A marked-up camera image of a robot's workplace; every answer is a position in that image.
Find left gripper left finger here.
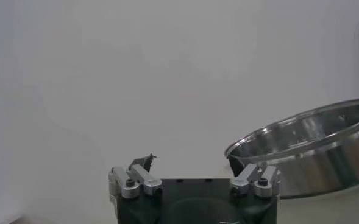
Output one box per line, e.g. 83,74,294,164
108,153,164,200

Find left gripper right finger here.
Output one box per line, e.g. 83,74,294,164
226,153,282,199

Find stainless steel steamer basket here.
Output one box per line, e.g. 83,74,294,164
224,97,359,200

